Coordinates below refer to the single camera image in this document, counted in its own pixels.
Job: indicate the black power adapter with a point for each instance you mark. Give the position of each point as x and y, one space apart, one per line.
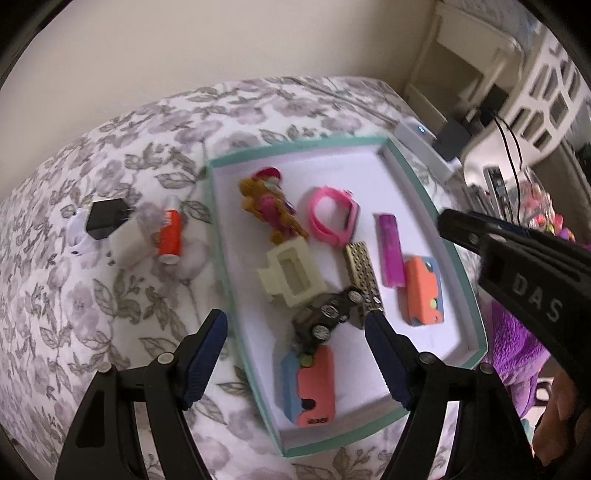
452 138

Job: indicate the purple lighter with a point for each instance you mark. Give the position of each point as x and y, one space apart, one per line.
391 254

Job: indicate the white lattice headboard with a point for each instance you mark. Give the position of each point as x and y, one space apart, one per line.
545 92

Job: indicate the white charger plug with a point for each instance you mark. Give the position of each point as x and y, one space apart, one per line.
131 240

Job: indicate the colourful toy pile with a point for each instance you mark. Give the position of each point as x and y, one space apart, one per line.
545 203

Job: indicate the black charger plug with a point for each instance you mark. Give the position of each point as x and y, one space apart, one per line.
106 217

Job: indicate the cream hair claw clip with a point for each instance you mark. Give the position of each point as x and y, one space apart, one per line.
277 281

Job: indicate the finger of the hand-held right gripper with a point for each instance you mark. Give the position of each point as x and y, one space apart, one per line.
461 230
503 220

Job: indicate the remote control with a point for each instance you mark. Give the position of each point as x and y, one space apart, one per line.
496 184

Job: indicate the lettered orange blue fidget toy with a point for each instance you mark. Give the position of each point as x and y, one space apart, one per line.
318 383

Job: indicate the white earbuds case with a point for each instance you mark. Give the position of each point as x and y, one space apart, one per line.
78 235

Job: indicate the white device with light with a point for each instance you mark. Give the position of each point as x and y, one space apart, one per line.
415 136

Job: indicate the person's right hand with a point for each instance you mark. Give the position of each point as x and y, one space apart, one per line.
561 406

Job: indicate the gold patterned case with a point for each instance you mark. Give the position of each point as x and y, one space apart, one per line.
362 272

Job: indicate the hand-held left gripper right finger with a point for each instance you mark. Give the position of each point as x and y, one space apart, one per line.
388 364

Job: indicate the pink watch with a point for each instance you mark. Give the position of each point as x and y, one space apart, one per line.
344 230

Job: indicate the orange thread spool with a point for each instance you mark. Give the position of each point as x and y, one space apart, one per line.
170 235

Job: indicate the purple plush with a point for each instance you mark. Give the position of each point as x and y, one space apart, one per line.
517 350

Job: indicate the white tray with teal rim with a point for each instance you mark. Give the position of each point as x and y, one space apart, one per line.
406 350

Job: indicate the dog toy figure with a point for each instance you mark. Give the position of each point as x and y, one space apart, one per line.
272 212

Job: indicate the floral blanket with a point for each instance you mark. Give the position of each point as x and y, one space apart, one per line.
92 323

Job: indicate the white side table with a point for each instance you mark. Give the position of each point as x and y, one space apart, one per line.
461 27

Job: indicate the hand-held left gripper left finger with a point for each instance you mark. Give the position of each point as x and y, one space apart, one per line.
203 355

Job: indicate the black toy car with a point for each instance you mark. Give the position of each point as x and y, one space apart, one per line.
323 318

